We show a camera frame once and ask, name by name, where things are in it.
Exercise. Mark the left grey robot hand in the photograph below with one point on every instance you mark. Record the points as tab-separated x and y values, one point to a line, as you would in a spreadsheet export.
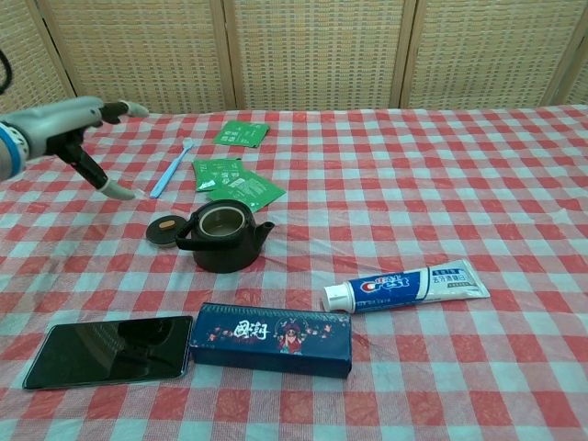
55	121

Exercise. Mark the black teapot lid wooden knob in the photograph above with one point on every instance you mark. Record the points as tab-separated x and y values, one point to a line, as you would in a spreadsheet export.
164	232

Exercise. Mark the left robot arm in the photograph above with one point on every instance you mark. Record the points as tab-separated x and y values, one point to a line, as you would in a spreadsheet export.
10	151

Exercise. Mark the black ceramic teapot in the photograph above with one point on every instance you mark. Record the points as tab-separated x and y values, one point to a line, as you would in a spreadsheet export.
225	250

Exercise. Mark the blue toothbrush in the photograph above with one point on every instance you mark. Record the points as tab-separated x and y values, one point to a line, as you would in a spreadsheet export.
168	171

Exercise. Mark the green tea sachet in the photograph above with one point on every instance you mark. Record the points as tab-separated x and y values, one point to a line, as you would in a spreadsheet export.
240	134
212	173
253	188

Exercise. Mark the black smartphone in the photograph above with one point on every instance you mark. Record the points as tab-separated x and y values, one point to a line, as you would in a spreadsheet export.
108	351

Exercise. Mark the woven bamboo folding screen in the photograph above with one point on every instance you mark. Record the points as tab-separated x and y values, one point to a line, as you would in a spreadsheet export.
294	53

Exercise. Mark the dark blue printed box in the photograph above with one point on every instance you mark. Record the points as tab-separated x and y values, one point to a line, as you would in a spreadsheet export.
271	339

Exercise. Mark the red white checkered tablecloth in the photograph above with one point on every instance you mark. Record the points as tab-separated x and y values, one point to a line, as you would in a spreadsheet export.
413	206

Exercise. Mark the Crest toothpaste tube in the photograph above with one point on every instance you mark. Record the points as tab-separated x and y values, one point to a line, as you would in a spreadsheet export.
404	286

